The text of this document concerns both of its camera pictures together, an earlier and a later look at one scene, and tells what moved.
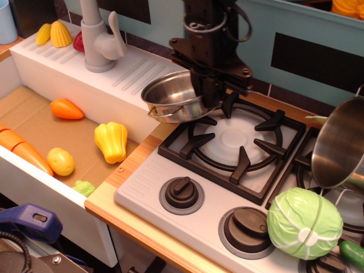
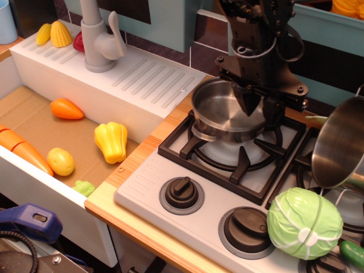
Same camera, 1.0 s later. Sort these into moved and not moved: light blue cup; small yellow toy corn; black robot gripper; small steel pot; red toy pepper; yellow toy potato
Moved: small steel pot; black robot gripper
Not moved: red toy pepper; light blue cup; small yellow toy corn; yellow toy potato
